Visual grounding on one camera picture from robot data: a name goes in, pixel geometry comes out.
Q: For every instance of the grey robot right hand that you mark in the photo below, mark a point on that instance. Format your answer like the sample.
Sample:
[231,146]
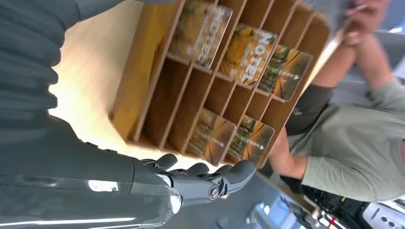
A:
[79,183]

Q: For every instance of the person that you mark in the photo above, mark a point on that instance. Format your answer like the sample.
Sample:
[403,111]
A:
[348,142]

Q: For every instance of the yellow hotel key card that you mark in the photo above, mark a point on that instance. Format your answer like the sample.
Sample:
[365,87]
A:
[246,57]
[196,31]

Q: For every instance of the wooden slotted card holder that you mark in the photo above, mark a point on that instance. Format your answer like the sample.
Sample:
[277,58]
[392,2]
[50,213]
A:
[196,91]

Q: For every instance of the white box with black buttons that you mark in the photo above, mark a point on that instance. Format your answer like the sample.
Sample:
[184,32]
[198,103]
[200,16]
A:
[384,216]

